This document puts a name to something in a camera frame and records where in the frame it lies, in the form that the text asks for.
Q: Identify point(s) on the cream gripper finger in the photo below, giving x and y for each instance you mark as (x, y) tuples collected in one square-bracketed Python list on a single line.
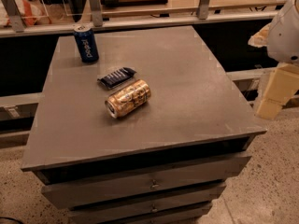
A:
[(277, 90), (260, 39)]

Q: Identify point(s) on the orange soda can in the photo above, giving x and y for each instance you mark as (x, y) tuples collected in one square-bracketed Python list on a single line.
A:
[(129, 98)]

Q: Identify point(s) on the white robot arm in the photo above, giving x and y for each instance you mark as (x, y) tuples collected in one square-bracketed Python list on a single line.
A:
[(281, 39)]

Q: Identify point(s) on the blue Pepsi can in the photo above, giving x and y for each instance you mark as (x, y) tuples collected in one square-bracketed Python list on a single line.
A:
[(86, 44)]

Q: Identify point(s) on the top grey drawer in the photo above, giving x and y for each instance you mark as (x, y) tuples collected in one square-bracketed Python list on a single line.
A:
[(173, 175)]

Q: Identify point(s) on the grey drawer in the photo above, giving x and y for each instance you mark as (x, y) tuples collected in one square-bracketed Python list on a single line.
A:
[(149, 204), (169, 215), (173, 175)]

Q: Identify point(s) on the grey drawer cabinet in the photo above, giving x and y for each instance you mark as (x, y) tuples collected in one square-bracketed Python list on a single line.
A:
[(195, 110)]

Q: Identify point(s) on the dark blue snack wrapper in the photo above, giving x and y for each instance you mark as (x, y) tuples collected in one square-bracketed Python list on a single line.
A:
[(117, 77)]

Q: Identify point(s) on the dark wooden rod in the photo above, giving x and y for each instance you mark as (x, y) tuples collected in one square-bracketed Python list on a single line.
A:
[(121, 3)]

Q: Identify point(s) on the orange white bag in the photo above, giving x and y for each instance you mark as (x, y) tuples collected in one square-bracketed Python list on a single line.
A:
[(31, 14)]

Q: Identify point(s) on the bottom grey drawer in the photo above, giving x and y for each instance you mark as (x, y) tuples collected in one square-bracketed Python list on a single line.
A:
[(169, 215)]

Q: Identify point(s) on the middle grey drawer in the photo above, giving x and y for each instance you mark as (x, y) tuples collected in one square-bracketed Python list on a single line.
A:
[(149, 204)]

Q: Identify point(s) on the metal railing frame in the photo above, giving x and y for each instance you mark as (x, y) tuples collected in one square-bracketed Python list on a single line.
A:
[(68, 14)]

